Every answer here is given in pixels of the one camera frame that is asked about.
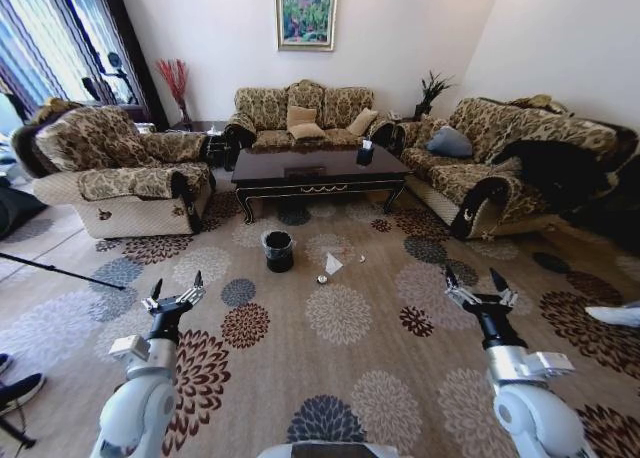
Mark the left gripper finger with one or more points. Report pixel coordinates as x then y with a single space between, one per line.
192 293
155 294

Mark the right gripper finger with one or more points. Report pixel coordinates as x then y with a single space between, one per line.
456 288
502 288

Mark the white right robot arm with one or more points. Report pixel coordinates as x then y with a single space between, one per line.
530 413

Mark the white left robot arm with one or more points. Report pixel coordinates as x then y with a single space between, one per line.
142 393

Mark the black round trash bin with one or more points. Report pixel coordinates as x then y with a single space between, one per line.
278 255

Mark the white folded paper trash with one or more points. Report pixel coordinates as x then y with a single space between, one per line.
333 264

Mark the small round silver trash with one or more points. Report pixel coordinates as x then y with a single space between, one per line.
321 279

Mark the black tripod pole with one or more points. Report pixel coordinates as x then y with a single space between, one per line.
60 272

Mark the patterned two-seat sofa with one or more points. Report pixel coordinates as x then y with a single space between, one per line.
450 178

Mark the person's pale shoe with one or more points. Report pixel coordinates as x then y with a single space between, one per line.
615 314

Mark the patterned armchair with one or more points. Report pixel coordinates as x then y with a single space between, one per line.
115 178

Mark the black coat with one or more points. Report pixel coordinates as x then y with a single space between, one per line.
560 173

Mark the floral patterned carpet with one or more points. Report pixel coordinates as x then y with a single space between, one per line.
300 378

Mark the blue-grey cushion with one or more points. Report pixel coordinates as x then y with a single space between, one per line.
451 142

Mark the black beanbag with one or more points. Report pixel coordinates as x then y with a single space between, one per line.
17 208

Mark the person's dark shoe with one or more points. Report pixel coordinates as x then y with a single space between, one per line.
20 392
4 364

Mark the dark wooden side table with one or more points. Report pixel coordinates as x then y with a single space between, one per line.
200 127

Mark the dark wooden coffee table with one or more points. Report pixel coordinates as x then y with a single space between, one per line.
300 162

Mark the tan leaning cushion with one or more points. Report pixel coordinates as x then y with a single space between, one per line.
362 122

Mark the patterned three-seat sofa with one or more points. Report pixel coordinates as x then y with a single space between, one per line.
262 109

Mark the tan flat cushion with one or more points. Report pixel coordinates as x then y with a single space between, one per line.
308 131

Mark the green potted plant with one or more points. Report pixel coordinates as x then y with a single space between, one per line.
431 90

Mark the white robot front shell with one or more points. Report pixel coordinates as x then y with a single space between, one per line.
325 450

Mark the tan square cushion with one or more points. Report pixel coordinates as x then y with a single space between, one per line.
301 116

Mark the red dried plant in vase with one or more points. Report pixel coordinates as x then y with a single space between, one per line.
175 80

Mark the black exercise machine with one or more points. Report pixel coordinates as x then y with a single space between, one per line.
112 75

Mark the striped window curtain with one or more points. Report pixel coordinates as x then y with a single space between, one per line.
45 33

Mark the framed colourful painting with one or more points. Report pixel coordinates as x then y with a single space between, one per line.
306 14

